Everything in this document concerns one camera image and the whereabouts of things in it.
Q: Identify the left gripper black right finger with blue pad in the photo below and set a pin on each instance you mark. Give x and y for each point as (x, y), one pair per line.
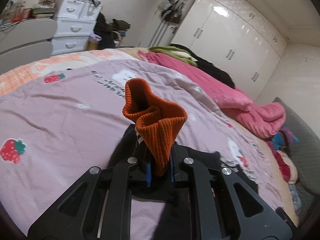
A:
(223, 205)

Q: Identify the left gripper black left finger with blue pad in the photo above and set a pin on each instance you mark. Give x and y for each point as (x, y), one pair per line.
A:
(96, 206)

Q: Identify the black sweater orange cuffs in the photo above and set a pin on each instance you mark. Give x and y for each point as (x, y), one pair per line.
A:
(158, 123)

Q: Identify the black clothing on bed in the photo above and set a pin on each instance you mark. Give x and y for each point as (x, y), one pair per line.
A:
(209, 68)

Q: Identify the dark clothes pile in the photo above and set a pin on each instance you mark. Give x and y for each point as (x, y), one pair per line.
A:
(109, 32)

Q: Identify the red patterned pillow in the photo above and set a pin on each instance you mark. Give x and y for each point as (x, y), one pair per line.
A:
(286, 166)

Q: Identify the striped colourful pillow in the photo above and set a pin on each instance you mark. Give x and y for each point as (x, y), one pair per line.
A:
(283, 138)

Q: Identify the hot pink blanket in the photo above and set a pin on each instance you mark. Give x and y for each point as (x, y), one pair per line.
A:
(263, 121)

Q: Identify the pink strawberry print quilt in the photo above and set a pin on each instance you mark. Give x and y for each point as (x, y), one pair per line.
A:
(63, 116)

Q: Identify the grey quilted headboard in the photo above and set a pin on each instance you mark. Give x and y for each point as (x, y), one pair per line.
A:
(305, 155)

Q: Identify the green blanket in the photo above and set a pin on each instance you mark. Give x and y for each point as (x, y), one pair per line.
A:
(176, 53)

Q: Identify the grey chair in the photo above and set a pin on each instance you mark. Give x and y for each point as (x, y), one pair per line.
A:
(26, 42)

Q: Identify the white glossy wardrobe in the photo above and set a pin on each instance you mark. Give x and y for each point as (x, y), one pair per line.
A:
(236, 38)

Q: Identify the white drawer chest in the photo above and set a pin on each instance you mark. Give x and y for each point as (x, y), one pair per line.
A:
(76, 20)

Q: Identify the bags hanging on door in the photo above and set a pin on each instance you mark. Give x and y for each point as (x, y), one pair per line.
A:
(172, 10)

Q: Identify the cluttered desk items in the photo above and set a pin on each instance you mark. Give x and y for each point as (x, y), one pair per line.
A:
(18, 11)

